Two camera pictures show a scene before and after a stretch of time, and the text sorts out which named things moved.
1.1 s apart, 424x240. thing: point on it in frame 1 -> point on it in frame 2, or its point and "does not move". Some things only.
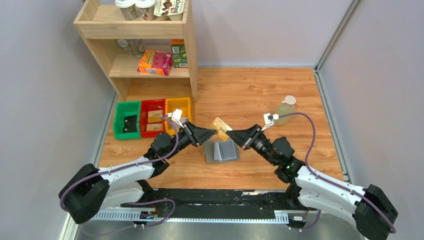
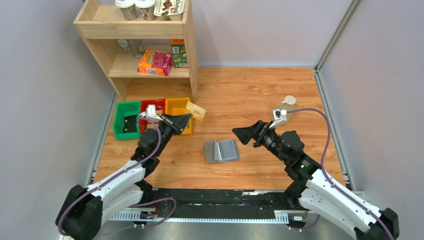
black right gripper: x=246 y=138 -> x=254 y=132
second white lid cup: x=146 y=8 does not move
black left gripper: x=196 y=135 -> x=176 y=123
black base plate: x=283 y=200 does not move
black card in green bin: x=130 y=125 does not move
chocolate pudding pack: x=169 y=10 does not move
